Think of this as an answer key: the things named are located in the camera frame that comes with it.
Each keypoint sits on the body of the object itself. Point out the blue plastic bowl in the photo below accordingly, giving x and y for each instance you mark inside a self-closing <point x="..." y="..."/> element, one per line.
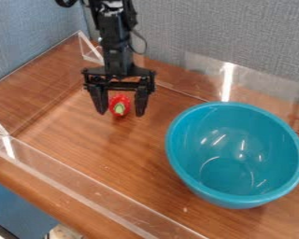
<point x="234" y="153"/>

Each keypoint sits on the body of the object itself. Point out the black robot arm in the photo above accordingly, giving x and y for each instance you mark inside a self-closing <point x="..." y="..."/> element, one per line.
<point x="115" y="19"/>

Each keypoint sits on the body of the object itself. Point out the clear acrylic left barrier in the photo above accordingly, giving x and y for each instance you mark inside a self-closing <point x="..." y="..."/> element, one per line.
<point x="16" y="55"/>

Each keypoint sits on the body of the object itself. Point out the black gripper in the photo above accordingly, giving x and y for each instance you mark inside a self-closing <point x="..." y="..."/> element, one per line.
<point x="119" y="75"/>

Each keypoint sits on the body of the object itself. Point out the clear acrylic back barrier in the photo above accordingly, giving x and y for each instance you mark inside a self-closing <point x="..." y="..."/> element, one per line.
<point x="212" y="80"/>

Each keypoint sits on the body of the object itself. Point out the red toy strawberry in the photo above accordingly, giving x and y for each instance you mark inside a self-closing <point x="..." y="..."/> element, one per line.
<point x="119" y="105"/>

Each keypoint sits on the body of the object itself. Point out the clear acrylic barrier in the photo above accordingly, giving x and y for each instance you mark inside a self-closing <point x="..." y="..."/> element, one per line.
<point x="26" y="166"/>
<point x="16" y="55"/>
<point x="212" y="80"/>

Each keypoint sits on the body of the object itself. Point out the clear acrylic front barrier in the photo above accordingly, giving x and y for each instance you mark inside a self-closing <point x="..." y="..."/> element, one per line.
<point x="26" y="166"/>

